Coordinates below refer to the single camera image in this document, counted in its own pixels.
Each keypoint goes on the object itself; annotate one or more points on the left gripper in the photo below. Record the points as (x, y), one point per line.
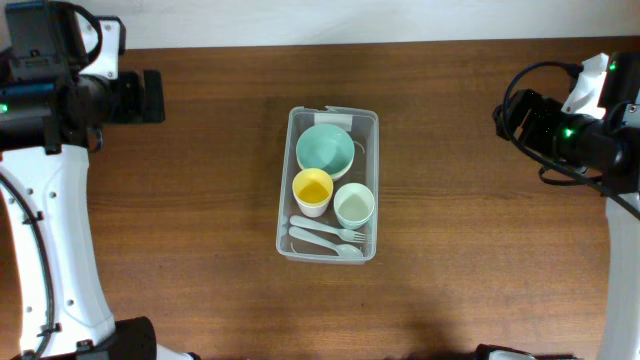
(135, 87)

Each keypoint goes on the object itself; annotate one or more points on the teal plastic bowl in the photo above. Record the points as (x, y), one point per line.
(324, 146)

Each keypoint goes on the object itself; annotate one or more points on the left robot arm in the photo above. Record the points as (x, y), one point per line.
(60, 86)

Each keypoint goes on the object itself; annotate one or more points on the yellow plastic bowl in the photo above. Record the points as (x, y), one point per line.
(336, 176)

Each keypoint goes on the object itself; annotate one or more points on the teal plastic cup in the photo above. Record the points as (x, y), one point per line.
(354, 224)

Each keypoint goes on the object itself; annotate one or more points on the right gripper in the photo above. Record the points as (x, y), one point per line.
(544, 111)

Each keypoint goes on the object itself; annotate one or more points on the grey plastic spoon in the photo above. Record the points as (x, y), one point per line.
(343, 250)

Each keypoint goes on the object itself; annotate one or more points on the yellow plastic cup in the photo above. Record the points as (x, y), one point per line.
(313, 187)

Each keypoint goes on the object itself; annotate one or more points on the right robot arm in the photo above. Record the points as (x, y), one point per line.
(620, 99)

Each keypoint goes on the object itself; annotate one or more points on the grey plastic fork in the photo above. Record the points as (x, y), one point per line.
(346, 235)

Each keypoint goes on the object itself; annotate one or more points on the pink plastic cup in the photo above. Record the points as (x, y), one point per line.
(313, 210)

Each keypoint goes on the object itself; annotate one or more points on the cream plastic cup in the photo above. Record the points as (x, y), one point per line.
(353, 200)

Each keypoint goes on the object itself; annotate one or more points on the clear plastic storage container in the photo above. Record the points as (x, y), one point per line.
(363, 127)

